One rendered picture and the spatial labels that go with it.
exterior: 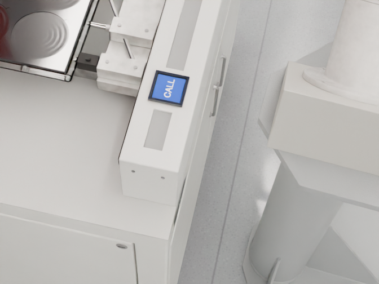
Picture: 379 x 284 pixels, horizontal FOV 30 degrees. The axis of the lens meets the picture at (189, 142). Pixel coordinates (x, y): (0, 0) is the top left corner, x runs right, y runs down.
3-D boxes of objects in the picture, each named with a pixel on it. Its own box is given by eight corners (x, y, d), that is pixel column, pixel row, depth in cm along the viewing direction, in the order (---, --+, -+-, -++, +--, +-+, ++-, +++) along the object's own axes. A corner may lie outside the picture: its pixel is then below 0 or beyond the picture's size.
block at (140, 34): (109, 40, 127) (108, 30, 125) (114, 25, 129) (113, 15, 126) (152, 49, 127) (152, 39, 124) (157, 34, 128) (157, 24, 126)
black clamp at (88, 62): (77, 69, 124) (76, 60, 122) (81, 58, 125) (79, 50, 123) (97, 72, 124) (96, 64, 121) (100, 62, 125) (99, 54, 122)
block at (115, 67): (97, 76, 124) (96, 67, 121) (102, 61, 125) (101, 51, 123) (141, 86, 123) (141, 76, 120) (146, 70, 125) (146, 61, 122)
